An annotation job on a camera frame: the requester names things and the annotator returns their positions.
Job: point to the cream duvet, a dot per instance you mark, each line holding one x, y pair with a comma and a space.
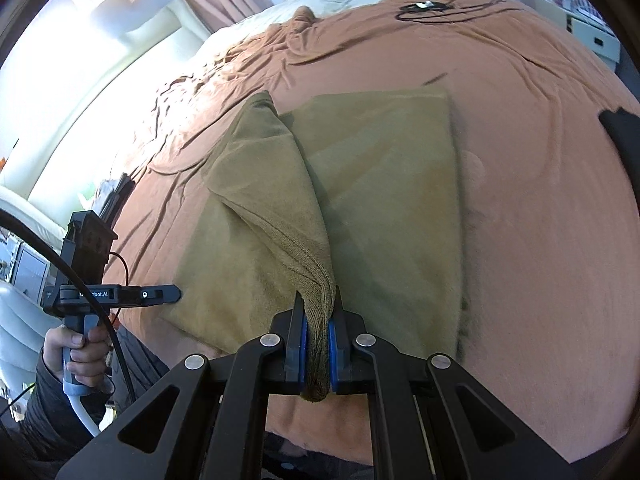
350, 0

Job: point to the black folded garment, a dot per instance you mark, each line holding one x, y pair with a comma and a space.
625, 130

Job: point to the small black device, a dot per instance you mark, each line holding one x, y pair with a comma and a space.
425, 6

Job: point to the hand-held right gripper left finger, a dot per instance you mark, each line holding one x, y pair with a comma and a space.
302, 355

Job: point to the grey bedside cabinet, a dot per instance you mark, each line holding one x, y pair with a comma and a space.
27, 270

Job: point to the cream padded bed headboard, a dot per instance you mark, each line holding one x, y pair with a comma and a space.
100, 85

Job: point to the orange-brown blanket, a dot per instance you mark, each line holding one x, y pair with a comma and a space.
525, 260

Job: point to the white drawer cabinet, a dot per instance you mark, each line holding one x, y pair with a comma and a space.
585, 30

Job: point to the grey folded clothes stack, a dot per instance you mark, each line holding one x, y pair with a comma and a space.
117, 195

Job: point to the person's left forearm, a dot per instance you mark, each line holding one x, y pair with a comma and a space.
50, 410

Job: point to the olive printed t-shirt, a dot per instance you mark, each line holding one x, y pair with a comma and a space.
390, 200

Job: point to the person's left hand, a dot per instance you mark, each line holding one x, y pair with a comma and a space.
52, 355

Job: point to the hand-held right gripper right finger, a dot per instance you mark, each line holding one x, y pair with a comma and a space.
332, 355

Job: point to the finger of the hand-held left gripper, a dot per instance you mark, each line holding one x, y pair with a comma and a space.
165, 294

